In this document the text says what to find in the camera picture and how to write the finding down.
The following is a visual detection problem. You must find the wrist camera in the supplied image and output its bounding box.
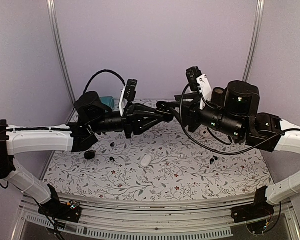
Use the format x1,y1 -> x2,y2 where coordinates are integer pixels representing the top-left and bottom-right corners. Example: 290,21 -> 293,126
118,79 -> 138,116
185,66 -> 202,92

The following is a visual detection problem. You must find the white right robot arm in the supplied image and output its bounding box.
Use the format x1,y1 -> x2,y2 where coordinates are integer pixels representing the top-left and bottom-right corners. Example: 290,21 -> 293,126
137,76 -> 300,154

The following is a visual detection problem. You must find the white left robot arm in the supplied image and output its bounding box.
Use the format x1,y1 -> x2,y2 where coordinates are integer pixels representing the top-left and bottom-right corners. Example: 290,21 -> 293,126
0,91 -> 173,217

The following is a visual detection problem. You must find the aluminium corner post right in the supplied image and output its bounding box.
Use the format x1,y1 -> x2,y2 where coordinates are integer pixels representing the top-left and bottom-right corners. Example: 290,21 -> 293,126
242,0 -> 265,83

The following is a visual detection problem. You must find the small white earbud case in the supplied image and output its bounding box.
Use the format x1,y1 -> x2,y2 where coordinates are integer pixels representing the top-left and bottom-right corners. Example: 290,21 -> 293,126
199,128 -> 208,137

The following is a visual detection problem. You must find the black camera cable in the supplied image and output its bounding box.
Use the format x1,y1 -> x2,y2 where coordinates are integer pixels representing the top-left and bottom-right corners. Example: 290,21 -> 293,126
178,83 -> 300,156
82,69 -> 127,95

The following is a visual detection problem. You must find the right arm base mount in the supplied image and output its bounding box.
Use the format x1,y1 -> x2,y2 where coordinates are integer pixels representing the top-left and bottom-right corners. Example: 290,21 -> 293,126
231,186 -> 275,223

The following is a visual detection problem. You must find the aluminium front rail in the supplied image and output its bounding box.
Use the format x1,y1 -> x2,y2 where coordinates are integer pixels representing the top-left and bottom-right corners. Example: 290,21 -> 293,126
12,193 -> 300,240

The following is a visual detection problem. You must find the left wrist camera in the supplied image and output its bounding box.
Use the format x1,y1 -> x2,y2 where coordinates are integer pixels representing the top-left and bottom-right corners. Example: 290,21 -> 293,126
118,79 -> 138,116

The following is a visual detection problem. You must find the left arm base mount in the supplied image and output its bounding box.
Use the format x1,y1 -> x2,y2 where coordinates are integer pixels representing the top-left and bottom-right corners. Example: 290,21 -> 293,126
38,184 -> 83,223

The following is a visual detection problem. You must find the aluminium corner post left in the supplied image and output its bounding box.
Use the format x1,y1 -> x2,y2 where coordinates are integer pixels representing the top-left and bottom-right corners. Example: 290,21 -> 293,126
46,0 -> 76,104

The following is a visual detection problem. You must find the white oval charging case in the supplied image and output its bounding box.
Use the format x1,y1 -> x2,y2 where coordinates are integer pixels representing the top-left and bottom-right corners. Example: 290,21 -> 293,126
140,154 -> 153,168

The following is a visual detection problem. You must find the black earbud case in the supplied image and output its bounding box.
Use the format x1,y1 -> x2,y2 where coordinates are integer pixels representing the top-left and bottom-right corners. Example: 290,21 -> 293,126
155,101 -> 174,123
84,150 -> 96,160

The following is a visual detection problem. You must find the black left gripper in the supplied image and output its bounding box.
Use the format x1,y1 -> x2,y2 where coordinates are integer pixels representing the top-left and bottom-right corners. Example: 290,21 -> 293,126
90,102 -> 164,139

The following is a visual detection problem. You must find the aluminium corner post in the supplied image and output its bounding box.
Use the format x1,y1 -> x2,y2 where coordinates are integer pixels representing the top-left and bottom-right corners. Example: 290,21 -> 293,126
242,0 -> 265,83
46,0 -> 76,104

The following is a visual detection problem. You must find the black right camera cable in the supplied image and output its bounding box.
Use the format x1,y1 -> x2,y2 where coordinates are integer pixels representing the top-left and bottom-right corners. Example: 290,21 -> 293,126
178,83 -> 300,156

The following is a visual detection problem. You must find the black left camera cable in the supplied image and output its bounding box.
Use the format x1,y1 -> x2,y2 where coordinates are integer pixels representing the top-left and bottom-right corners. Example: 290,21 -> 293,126
82,69 -> 127,95

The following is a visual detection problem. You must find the black tall tumbler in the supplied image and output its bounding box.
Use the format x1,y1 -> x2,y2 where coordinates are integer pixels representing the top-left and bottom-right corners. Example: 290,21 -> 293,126
211,87 -> 225,103

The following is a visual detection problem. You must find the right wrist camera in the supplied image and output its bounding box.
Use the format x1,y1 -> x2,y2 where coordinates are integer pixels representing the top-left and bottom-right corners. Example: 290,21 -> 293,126
185,66 -> 202,92

